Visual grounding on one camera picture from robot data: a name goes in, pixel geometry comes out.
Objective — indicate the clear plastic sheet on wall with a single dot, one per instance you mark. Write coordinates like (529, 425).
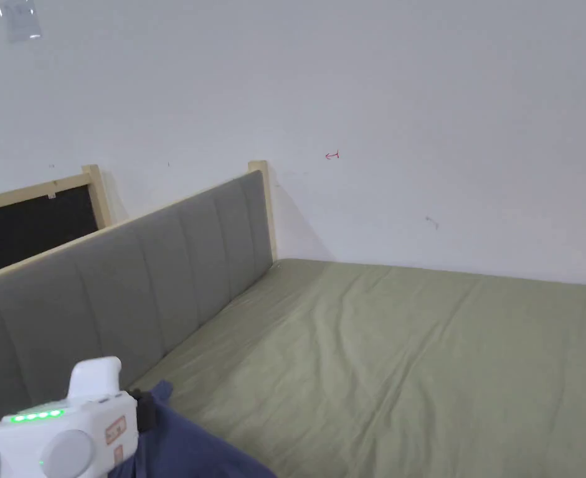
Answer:
(19, 19)

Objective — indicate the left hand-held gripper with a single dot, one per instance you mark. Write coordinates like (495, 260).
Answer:
(91, 430)

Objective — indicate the dark blue shirt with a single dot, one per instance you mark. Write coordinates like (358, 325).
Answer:
(193, 448)

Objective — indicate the bed with pale green sheet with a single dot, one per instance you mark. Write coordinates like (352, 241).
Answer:
(397, 358)

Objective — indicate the grey padded headboard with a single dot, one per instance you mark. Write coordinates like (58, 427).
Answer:
(123, 284)

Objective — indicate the black board with wooden frame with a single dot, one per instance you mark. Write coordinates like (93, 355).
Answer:
(28, 224)

